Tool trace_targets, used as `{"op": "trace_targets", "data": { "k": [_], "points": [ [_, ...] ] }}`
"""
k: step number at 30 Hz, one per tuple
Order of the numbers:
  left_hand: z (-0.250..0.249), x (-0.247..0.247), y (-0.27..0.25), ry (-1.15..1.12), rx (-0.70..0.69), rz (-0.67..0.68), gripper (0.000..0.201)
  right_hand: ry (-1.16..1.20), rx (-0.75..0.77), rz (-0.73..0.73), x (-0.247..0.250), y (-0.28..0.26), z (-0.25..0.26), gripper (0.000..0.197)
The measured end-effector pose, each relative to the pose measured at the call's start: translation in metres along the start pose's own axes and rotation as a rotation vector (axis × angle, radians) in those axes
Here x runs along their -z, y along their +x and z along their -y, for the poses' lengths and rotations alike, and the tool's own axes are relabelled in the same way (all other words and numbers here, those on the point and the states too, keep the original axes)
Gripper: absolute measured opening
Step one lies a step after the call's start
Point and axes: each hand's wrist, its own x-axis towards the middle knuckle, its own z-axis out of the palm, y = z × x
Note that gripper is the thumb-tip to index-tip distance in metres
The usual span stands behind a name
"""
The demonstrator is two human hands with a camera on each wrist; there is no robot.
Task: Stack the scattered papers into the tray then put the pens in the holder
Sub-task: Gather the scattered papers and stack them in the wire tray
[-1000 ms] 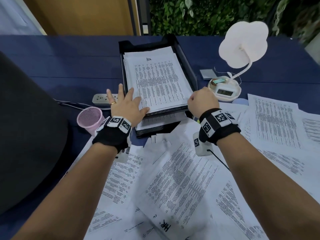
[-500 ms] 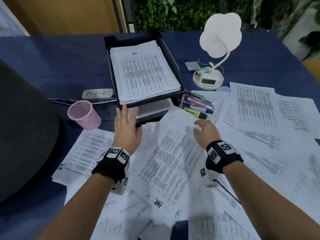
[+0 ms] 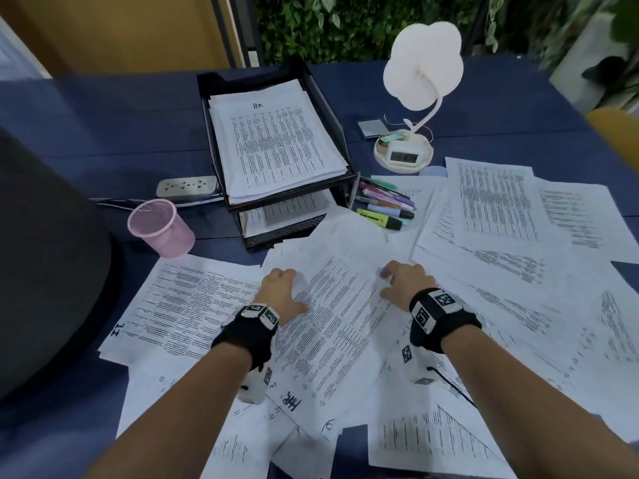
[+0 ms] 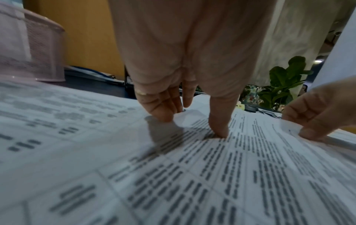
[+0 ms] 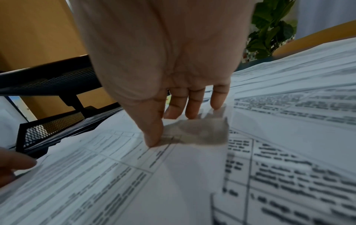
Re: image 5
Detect dark green potted plant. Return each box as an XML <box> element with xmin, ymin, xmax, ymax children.
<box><xmin>244</xmin><ymin>0</ymin><xmax>298</xmax><ymax>60</ymax></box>

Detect printed paper sheet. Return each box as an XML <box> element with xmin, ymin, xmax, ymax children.
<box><xmin>0</xmin><ymin>105</ymin><xmax>233</xmax><ymax>225</ymax></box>

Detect pile of printed papers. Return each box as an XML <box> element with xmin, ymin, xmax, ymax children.
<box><xmin>204</xmin><ymin>36</ymin><xmax>356</xmax><ymax>225</ymax></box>

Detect person's right hand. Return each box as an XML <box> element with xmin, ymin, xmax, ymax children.
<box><xmin>68</xmin><ymin>0</ymin><xmax>258</xmax><ymax>148</ymax></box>

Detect white column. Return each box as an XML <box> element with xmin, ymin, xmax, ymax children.
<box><xmin>296</xmin><ymin>0</ymin><xmax>356</xmax><ymax>30</ymax></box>

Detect black mesh tiered tray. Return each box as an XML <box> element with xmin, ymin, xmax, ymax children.
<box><xmin>0</xmin><ymin>54</ymin><xmax>125</xmax><ymax>159</ymax></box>

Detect person's left hand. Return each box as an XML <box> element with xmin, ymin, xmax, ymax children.
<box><xmin>0</xmin><ymin>146</ymin><xmax>38</xmax><ymax>190</ymax></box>

